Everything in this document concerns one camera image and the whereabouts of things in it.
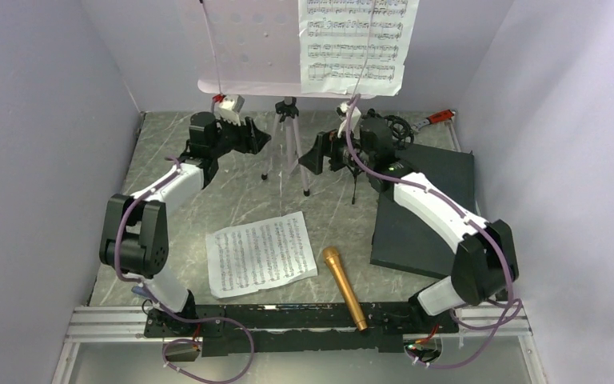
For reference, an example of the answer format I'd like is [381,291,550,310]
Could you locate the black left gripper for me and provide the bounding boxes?
[211,114,272,158]

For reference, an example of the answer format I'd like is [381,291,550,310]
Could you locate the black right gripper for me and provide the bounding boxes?
[299,122,374,175]

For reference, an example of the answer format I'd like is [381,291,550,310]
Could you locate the lilac perforated music stand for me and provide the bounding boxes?
[177,0,419,198]

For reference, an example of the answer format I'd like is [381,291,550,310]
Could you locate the sheet music page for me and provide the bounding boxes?
[298,0,419,97]
[205,211,318,299]

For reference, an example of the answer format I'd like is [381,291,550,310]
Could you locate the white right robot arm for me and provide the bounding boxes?
[298,115,519,332]

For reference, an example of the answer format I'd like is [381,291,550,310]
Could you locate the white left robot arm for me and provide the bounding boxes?
[99,112,272,336]

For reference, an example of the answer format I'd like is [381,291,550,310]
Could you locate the gold microphone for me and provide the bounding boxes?
[322,246,369,332]

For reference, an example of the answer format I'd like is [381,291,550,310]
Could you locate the dark rectangular equipment case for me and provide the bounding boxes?
[370,144,476,279]

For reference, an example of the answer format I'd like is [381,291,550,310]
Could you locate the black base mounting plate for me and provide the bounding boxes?
[144,302,459,357]

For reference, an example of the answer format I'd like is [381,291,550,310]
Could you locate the blue marker pen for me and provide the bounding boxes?
[131,286,147,298]

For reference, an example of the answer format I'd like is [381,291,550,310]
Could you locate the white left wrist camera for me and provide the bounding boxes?
[212,94,245,126]

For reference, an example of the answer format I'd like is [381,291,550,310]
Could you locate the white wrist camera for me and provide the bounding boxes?
[212,94,245,126]
[336,95,362,139]

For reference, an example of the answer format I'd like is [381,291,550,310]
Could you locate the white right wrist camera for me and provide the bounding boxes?
[336,95,362,139]

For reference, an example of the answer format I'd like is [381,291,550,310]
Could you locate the black microphone shock-mount stand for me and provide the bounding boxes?
[353,109,414,178]

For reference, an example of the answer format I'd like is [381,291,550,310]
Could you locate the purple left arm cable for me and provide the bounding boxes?
[114,156,256,384]

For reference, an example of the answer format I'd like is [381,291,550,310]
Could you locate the red-handled adjustable wrench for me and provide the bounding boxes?
[412,110,457,130]

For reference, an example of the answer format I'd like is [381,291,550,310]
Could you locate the aluminium frame rails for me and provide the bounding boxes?
[51,122,546,384]

